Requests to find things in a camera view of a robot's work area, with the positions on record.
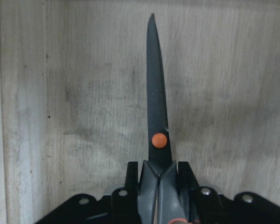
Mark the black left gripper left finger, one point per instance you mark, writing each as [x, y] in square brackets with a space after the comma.
[131, 182]

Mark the black scissors orange pivot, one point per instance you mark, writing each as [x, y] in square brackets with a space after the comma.
[158, 197]

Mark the wooden drawer with white handle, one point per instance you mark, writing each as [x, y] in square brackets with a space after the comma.
[73, 104]

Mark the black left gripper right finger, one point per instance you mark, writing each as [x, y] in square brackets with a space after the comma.
[186, 179]

